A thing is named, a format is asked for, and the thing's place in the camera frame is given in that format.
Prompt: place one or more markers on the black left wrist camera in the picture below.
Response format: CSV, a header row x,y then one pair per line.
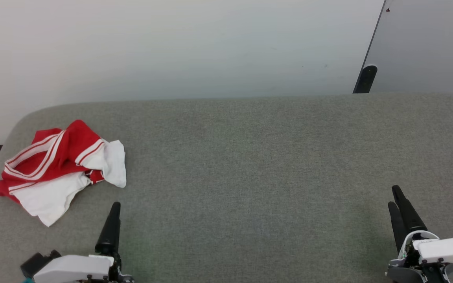
x,y
37,261

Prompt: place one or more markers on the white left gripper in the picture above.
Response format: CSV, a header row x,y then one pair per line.
x,y
77,269

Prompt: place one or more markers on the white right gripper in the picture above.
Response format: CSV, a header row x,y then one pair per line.
x,y
446,249

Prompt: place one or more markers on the black slanted post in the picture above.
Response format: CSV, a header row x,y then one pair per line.
x,y
366,78

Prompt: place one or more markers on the red and white shirt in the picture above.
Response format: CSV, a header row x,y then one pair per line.
x,y
53,157

